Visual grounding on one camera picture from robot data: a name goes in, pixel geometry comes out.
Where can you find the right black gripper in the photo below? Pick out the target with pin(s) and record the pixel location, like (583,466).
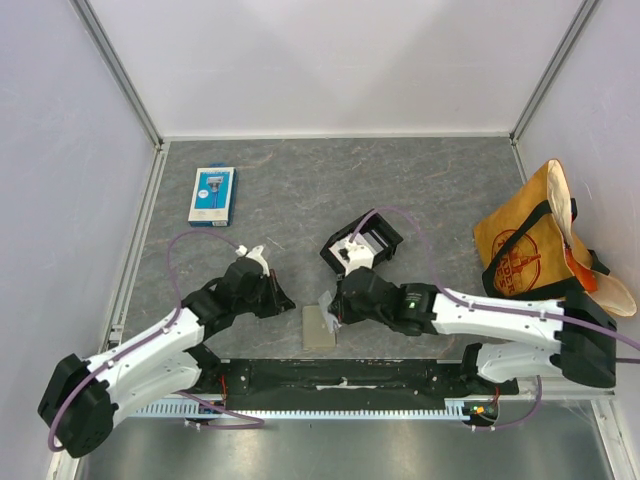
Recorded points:
(338,306)

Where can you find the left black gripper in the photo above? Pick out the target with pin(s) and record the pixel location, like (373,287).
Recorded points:
(278,300)

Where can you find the grey card holder wallet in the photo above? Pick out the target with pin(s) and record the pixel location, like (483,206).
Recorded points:
(315,332)

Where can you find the black plastic card box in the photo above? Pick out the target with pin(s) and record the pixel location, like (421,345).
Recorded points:
(369,222)

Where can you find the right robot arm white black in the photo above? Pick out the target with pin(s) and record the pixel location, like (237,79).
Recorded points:
(571,338)

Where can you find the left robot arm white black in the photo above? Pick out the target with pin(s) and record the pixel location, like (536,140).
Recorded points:
(85,399)

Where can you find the white card stack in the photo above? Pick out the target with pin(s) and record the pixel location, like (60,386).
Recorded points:
(367,239)

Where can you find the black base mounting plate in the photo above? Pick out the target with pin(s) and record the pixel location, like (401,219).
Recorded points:
(342,385)

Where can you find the blue razor package box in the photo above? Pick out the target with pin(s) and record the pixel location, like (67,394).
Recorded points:
(213,197)

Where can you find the yellow tote bag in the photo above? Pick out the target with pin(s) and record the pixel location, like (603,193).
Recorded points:
(530,251)

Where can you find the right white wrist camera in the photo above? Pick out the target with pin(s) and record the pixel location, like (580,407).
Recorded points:
(354,256)

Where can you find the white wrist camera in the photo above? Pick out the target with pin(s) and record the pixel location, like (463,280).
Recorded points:
(258,254)
(354,256)

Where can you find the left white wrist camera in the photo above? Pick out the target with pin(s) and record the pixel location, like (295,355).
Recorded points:
(258,254)

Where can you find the grey slotted cable duct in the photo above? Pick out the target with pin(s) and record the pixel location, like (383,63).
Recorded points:
(179,407)

